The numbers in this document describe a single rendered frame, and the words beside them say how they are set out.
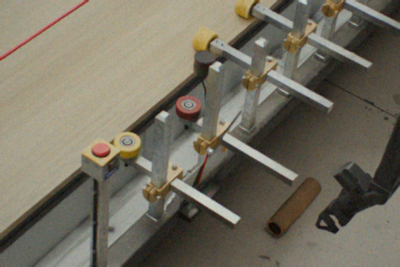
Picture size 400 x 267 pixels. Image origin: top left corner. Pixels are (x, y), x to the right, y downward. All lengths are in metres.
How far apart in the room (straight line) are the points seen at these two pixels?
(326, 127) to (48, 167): 1.80
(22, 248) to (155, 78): 0.69
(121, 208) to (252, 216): 0.95
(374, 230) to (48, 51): 1.57
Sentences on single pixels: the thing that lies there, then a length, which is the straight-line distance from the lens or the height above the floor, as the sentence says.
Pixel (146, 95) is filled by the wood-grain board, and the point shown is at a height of 0.90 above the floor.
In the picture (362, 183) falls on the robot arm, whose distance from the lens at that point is 2.42.
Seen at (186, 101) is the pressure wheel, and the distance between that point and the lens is 2.97.
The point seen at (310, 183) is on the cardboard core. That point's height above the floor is 0.08.
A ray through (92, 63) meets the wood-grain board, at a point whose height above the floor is 0.90.
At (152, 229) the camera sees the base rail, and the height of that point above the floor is 0.70.
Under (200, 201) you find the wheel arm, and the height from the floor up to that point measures 0.86.
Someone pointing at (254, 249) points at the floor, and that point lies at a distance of 3.75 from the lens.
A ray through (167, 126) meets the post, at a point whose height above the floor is 1.12.
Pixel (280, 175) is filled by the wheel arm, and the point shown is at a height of 0.85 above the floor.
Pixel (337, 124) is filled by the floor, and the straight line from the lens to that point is 4.29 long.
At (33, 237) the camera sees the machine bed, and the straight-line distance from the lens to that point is 2.81.
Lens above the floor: 2.98
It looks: 46 degrees down
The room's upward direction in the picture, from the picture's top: 10 degrees clockwise
